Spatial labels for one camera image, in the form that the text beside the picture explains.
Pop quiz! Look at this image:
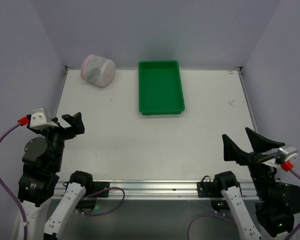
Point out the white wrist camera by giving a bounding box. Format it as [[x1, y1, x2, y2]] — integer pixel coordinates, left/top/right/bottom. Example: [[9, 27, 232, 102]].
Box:
[[262, 146, 299, 172], [29, 108, 52, 130]]

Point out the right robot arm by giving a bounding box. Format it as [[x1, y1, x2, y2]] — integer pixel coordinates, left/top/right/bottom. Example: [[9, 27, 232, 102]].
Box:
[[213, 127, 300, 240]]

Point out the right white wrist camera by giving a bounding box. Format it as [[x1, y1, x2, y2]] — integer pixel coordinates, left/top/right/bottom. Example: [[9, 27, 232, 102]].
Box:
[[262, 146, 299, 172]]

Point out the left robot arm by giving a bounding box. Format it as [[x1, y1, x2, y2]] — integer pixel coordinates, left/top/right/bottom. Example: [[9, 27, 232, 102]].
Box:
[[17, 108, 93, 240]]

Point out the green plastic tray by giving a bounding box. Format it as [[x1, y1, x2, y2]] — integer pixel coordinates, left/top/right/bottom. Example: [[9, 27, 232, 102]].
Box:
[[138, 60, 185, 116]]

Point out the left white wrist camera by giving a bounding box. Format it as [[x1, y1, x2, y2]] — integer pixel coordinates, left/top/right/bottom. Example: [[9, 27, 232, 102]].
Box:
[[29, 108, 52, 130]]

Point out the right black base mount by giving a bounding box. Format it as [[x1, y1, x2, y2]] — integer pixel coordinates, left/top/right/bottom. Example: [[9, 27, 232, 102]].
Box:
[[196, 175, 230, 212]]

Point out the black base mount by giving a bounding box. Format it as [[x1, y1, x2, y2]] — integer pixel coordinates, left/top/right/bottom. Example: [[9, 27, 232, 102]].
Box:
[[75, 181, 110, 212], [196, 175, 230, 212]]

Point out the aluminium front rail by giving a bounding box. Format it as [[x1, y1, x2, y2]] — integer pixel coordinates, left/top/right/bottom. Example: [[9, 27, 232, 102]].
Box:
[[52, 179, 263, 201]]

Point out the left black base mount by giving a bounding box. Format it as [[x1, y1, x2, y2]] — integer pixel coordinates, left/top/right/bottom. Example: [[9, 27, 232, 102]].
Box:
[[75, 181, 110, 212]]

